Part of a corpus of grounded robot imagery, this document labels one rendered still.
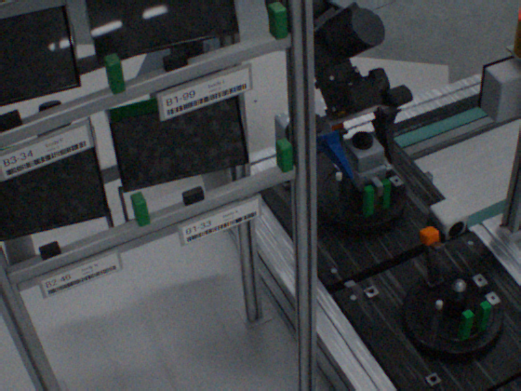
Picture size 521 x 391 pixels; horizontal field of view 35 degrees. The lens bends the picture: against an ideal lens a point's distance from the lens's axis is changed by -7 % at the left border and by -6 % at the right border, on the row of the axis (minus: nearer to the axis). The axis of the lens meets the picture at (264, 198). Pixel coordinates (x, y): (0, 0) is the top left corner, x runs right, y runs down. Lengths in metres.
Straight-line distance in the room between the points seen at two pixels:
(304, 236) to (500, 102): 0.35
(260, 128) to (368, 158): 0.43
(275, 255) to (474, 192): 0.36
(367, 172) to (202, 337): 0.34
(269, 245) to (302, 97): 0.49
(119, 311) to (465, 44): 2.28
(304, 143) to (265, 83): 0.87
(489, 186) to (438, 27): 2.05
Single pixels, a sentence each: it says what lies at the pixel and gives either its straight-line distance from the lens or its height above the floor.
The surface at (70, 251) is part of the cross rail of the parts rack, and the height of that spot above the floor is 1.31.
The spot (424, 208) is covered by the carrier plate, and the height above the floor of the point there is 0.97.
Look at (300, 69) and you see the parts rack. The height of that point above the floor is 1.43.
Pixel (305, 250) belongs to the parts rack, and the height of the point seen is 1.19.
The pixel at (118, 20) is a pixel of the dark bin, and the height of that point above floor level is 1.50.
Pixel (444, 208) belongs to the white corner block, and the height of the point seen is 0.99.
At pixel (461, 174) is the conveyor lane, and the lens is 1.45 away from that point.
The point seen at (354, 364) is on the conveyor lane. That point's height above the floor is 0.96.
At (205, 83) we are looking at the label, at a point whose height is 1.45.
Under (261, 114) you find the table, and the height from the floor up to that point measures 0.86.
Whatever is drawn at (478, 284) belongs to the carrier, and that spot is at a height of 1.00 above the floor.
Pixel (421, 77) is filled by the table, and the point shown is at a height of 0.86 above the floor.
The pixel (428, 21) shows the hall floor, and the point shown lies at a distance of 3.47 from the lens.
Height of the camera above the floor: 1.91
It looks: 45 degrees down
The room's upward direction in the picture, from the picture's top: 4 degrees counter-clockwise
